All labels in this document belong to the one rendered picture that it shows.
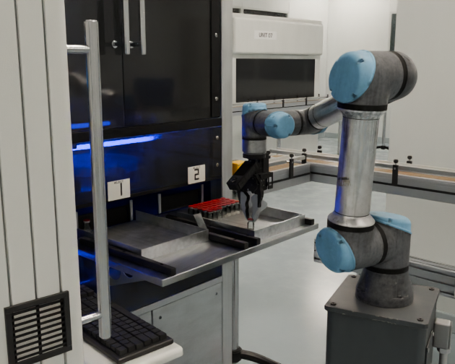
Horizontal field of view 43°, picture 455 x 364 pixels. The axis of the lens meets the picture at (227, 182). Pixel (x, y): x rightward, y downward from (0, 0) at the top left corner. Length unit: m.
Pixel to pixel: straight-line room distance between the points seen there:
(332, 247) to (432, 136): 1.82
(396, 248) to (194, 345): 0.99
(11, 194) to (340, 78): 0.76
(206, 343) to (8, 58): 1.56
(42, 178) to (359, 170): 0.73
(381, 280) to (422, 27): 1.88
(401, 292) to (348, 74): 0.59
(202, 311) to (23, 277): 1.26
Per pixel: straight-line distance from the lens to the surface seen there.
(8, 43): 0.99
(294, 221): 1.89
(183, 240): 1.68
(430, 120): 3.18
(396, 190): 2.61
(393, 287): 1.56
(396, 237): 1.52
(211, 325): 2.29
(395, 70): 1.39
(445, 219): 3.22
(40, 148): 1.02
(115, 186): 1.81
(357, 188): 1.40
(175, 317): 2.12
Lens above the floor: 1.41
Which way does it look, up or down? 12 degrees down
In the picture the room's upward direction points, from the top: straight up
